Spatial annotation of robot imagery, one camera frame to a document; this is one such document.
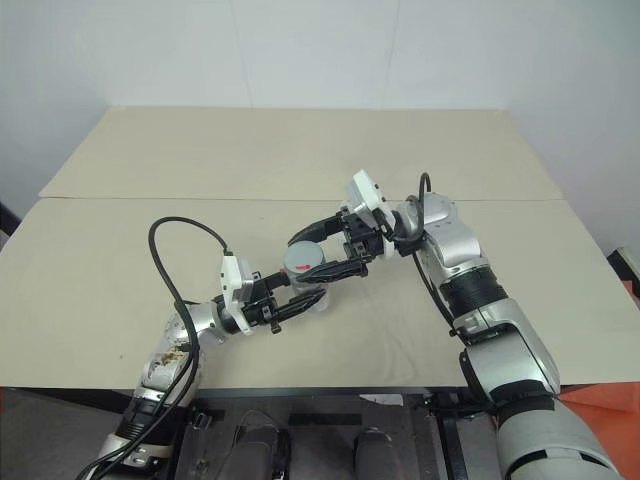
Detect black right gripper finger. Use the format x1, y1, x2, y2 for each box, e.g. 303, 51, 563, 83
294, 255, 372, 287
286, 212, 347, 247

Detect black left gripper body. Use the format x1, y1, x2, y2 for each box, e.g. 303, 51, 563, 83
241, 272, 289, 335

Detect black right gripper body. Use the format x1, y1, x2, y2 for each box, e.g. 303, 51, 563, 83
339, 207, 386, 266

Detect clear plastic jar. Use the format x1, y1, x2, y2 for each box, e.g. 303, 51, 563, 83
284, 277, 332, 315

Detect grey jar lid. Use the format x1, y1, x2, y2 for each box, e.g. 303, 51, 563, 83
281, 241, 326, 284

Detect black tape strip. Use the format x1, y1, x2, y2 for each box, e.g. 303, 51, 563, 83
289, 413, 362, 427

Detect white paper label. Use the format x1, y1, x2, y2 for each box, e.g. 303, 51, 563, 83
359, 393, 404, 407

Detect dark rounded shape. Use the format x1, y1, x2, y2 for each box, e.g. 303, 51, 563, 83
352, 429, 397, 480
233, 409, 292, 480

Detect orange flat object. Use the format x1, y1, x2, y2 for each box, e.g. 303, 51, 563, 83
557, 383, 640, 414

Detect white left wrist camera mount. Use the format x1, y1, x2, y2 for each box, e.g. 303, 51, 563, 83
218, 255, 257, 335

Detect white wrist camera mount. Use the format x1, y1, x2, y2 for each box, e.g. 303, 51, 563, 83
341, 171, 397, 261
218, 255, 257, 335

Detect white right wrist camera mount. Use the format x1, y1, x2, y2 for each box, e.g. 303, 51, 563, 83
341, 171, 397, 261

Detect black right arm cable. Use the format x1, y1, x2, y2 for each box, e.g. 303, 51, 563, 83
392, 172, 464, 341

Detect black metal frame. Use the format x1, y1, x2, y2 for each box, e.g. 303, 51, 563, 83
424, 389, 496, 480

